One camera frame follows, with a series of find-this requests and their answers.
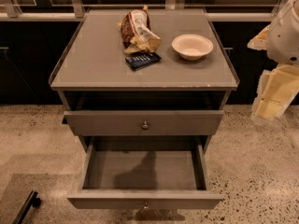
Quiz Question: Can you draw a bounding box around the white bowl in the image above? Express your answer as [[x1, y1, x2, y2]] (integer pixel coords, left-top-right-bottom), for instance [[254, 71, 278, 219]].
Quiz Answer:
[[172, 35, 214, 61]]

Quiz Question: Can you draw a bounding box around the brown chip bag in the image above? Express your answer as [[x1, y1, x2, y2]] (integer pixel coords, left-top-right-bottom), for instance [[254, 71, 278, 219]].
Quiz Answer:
[[120, 6, 162, 54]]

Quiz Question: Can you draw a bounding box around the black handle on floor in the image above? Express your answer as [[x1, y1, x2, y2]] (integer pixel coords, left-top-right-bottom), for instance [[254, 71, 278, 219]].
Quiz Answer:
[[12, 191, 41, 224]]

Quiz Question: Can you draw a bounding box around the metal railing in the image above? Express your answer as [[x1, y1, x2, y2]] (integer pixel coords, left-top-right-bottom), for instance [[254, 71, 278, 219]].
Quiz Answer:
[[0, 0, 299, 22]]

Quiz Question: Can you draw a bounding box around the dark blue snack bar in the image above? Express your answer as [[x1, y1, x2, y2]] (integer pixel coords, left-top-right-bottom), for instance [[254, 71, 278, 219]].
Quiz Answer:
[[125, 52, 161, 71]]

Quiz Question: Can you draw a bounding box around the round drawer knob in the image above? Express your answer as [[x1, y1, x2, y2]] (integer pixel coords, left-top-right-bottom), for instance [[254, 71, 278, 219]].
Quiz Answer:
[[141, 121, 150, 130], [142, 202, 150, 210]]

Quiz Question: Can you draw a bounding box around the grey upper drawer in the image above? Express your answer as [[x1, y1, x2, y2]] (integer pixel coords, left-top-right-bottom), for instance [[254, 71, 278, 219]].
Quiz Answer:
[[64, 110, 223, 136]]

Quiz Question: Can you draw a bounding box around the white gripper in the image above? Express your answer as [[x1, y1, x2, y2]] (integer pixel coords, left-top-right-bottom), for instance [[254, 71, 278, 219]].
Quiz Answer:
[[247, 0, 299, 120]]

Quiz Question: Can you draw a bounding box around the grey drawer cabinet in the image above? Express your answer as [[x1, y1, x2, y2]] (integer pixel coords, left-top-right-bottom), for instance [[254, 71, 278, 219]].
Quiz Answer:
[[48, 8, 240, 211]]

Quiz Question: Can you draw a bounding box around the round upper drawer knob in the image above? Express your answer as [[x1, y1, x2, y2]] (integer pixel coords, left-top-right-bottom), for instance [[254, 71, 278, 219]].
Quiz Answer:
[[141, 121, 150, 130]]

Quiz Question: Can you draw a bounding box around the round lower drawer knob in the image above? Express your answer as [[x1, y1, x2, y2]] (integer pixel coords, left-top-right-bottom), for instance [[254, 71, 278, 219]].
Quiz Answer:
[[142, 202, 150, 210]]

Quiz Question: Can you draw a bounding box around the grey open lower drawer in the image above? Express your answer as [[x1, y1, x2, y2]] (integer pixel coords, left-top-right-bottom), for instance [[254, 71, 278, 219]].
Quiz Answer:
[[67, 142, 221, 209]]

